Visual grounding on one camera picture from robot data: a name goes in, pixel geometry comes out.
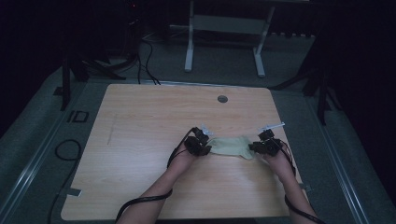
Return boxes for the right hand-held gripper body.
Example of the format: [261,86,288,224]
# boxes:
[255,121,286,158]

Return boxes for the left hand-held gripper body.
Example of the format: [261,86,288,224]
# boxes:
[184,124,215,157]

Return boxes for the person's left hand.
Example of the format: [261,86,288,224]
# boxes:
[168,148,201,172]

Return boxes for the person's right hand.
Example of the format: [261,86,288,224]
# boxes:
[261,150,296,180]

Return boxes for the black metal stand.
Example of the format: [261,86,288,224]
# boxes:
[270,36,344,126]

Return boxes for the black tripod stand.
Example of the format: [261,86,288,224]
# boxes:
[53,49,139,112]

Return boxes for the metal floor rail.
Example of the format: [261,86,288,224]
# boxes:
[303,92,373,224]
[0,81,94,218]

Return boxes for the black hanging cables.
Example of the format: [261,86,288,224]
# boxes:
[135,36,162,86]

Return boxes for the white metal desk frame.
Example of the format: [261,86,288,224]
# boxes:
[184,0,276,78]

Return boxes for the black looped floor cable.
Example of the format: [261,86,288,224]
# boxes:
[46,138,83,224]

